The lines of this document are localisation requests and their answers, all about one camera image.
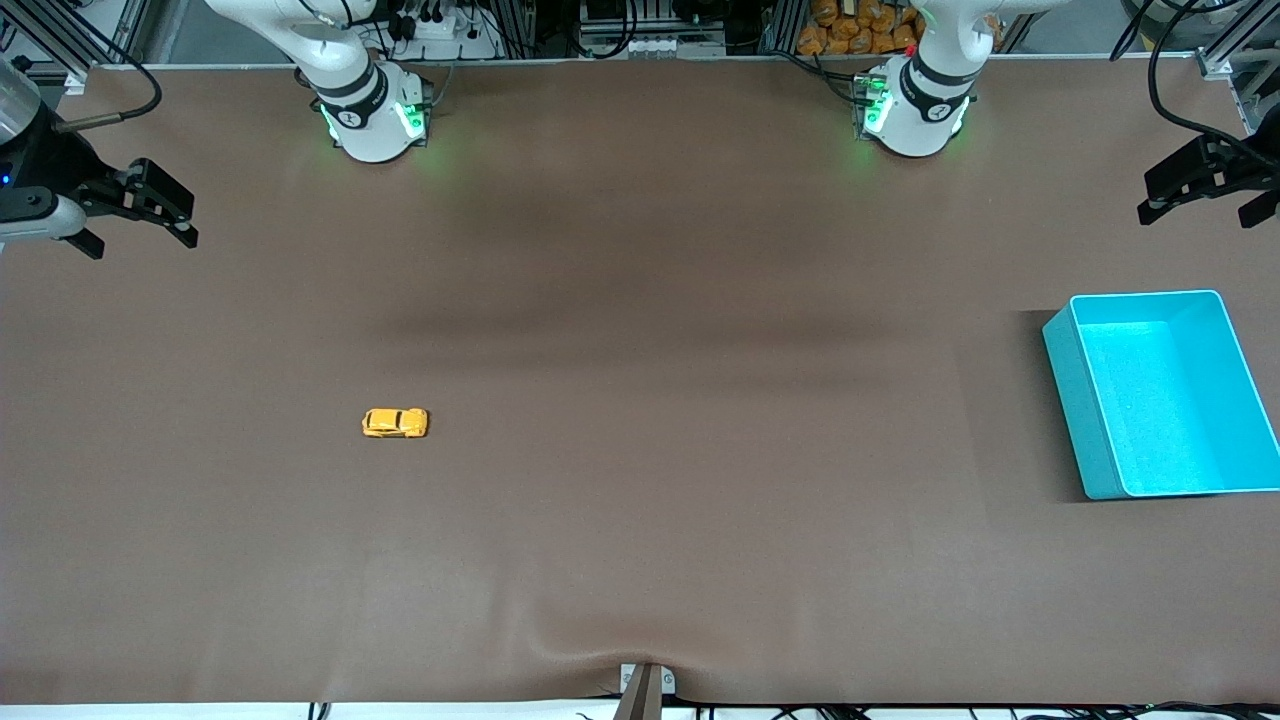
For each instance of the orange snack bags pile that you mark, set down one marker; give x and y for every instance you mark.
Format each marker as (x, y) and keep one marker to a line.
(858, 28)

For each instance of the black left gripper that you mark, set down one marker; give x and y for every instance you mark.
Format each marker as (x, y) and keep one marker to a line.
(1232, 171)

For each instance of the turquoise plastic bin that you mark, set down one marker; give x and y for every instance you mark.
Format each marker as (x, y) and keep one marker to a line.
(1165, 400)

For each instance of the yellow beetle toy car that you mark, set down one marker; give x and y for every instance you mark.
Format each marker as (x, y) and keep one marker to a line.
(395, 423)

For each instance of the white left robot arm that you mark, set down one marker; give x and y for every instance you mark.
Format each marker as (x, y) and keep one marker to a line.
(920, 110)

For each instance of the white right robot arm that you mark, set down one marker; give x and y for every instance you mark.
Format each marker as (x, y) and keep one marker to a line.
(365, 110)

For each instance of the white power strip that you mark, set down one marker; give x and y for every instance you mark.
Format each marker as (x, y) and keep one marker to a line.
(440, 35)

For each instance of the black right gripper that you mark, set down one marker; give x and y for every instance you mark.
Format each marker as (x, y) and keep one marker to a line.
(60, 167)

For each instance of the brown table mat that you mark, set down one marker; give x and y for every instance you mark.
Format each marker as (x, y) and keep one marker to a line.
(640, 400)

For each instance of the aluminium frame corner bracket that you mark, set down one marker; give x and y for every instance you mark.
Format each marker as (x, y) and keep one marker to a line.
(1240, 80)

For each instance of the grey metal camera mount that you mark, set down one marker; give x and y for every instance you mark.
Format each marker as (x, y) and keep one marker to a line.
(645, 690)

